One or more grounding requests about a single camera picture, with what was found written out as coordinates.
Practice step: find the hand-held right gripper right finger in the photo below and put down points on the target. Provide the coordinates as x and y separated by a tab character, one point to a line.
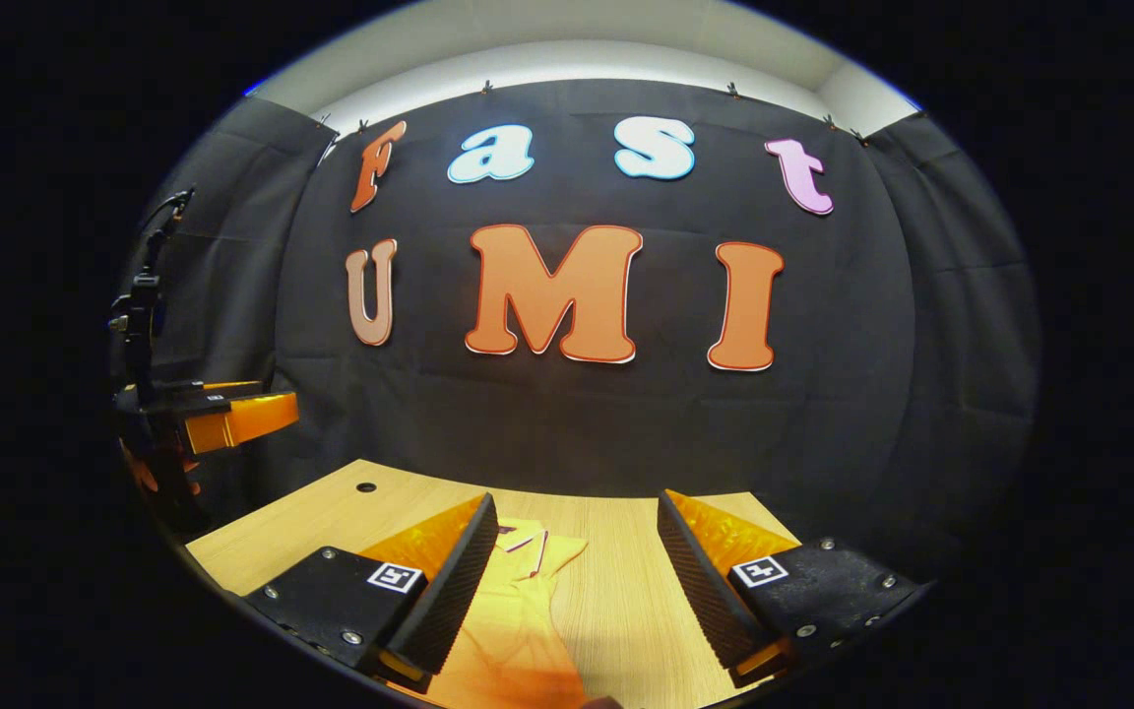
710	591

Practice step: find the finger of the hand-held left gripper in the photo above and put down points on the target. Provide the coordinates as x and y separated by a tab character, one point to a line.
203	397
242	418

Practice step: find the black backdrop cloth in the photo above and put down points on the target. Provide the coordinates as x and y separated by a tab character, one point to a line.
577	423

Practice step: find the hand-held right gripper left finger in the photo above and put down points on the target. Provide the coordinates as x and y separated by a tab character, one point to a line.
449	591

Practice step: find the orange T-shirt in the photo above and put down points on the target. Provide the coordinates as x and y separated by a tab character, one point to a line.
518	630

